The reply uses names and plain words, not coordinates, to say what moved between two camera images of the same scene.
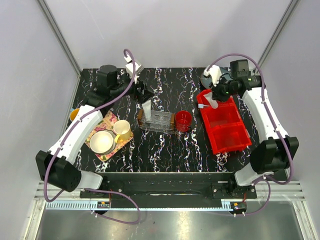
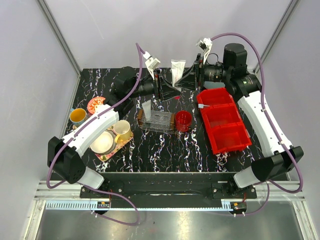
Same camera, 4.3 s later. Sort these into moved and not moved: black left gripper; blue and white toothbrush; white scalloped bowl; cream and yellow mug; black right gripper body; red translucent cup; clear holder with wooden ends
Moved: black right gripper body; black left gripper
Not moved: blue and white toothbrush; clear holder with wooden ends; red translucent cup; cream and yellow mug; white scalloped bowl
